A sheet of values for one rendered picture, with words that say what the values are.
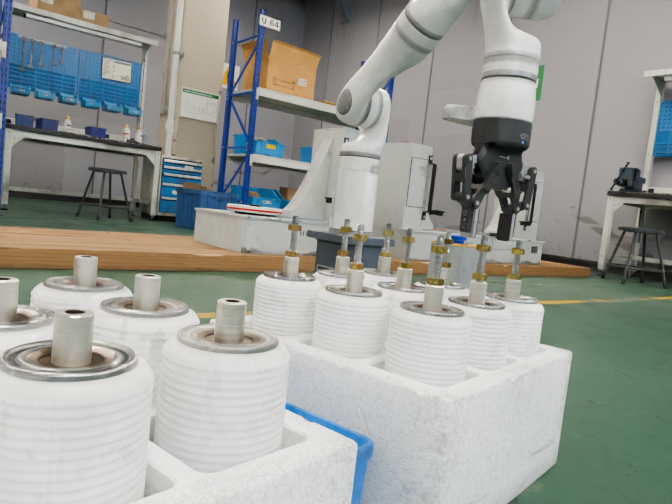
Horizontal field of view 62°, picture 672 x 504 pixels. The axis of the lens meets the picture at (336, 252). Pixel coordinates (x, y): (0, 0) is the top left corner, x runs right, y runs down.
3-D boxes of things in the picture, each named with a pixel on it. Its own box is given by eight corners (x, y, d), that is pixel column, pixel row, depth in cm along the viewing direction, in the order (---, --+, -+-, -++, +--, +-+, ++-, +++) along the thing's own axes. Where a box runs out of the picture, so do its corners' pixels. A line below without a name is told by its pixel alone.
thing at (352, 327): (384, 423, 78) (399, 294, 76) (357, 447, 69) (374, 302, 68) (321, 406, 82) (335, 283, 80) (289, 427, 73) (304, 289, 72)
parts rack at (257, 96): (211, 225, 616) (230, 19, 598) (344, 234, 734) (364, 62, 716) (239, 231, 566) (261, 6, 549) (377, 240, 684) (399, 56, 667)
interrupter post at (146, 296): (125, 310, 50) (128, 273, 50) (150, 308, 52) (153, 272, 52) (140, 315, 49) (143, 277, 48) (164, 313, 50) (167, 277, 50)
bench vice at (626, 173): (628, 194, 507) (632, 167, 505) (648, 195, 493) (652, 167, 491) (606, 190, 481) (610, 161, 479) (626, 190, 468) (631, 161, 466)
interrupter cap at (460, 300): (512, 308, 77) (512, 303, 77) (494, 314, 70) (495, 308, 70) (459, 298, 81) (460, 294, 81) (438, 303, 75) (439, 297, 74)
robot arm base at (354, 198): (322, 231, 128) (330, 155, 126) (353, 233, 134) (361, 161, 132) (348, 235, 121) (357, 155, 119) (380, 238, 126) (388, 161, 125)
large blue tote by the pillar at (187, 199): (171, 225, 541) (174, 187, 538) (209, 228, 569) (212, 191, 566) (197, 231, 504) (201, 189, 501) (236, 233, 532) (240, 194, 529)
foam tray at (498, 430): (197, 439, 82) (208, 318, 81) (359, 390, 112) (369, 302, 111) (428, 571, 58) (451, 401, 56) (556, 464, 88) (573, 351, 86)
